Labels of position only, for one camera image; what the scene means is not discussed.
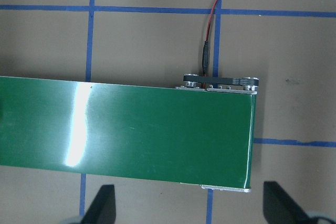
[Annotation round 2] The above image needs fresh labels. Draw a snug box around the green belt conveyor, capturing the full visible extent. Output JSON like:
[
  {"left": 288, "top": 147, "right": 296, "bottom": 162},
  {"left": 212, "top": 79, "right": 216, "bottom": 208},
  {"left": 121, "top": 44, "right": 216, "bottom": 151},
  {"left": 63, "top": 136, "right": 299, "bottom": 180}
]
[{"left": 0, "top": 73, "right": 261, "bottom": 194}]

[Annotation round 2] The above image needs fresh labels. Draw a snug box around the red black conveyor power cable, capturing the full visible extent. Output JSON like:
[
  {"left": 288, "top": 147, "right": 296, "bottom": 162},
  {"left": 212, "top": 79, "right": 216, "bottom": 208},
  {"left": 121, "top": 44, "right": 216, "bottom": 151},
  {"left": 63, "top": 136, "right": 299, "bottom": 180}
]
[{"left": 200, "top": 0, "right": 240, "bottom": 89}]

